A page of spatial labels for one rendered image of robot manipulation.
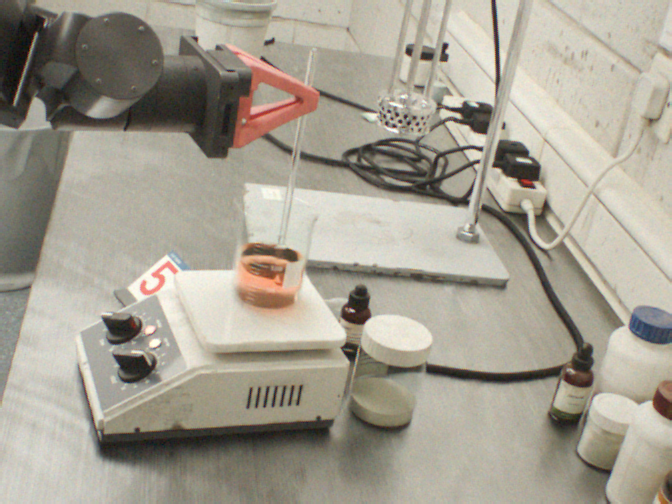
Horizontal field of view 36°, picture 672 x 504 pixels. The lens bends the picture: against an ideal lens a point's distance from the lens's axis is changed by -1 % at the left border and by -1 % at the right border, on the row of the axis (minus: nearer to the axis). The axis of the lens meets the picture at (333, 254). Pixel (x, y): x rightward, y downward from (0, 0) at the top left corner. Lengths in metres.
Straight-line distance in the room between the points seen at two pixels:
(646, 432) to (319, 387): 0.26
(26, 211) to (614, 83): 1.49
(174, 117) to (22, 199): 1.70
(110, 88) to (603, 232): 0.74
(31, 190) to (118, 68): 1.78
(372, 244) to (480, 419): 0.33
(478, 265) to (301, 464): 0.45
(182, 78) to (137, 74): 0.09
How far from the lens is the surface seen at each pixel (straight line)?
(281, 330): 0.82
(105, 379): 0.83
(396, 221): 1.27
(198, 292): 0.86
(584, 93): 1.47
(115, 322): 0.86
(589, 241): 1.29
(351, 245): 1.18
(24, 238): 2.49
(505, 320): 1.12
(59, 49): 0.66
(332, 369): 0.83
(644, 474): 0.86
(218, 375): 0.80
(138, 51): 0.67
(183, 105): 0.75
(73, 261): 1.08
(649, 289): 1.14
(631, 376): 0.94
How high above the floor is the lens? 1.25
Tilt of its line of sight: 25 degrees down
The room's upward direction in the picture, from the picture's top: 11 degrees clockwise
